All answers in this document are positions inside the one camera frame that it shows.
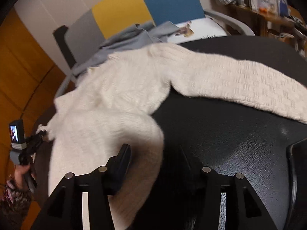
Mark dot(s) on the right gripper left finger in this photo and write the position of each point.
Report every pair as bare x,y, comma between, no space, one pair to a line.
63,209

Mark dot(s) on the person left hand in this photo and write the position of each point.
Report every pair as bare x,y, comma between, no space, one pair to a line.
19,174

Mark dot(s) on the white printed seat cushion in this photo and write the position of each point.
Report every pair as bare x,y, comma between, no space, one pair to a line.
197,29

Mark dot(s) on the cream knit sweater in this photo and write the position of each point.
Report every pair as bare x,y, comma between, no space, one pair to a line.
114,102

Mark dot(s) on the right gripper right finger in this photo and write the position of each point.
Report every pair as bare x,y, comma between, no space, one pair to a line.
244,208

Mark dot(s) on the grey yellow blue chair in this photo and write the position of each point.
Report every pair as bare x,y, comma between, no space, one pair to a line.
110,17

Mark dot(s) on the wooden desk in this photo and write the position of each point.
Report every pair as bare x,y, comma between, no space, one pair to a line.
270,25

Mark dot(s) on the grey blue garment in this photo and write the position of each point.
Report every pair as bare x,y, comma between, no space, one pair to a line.
134,37

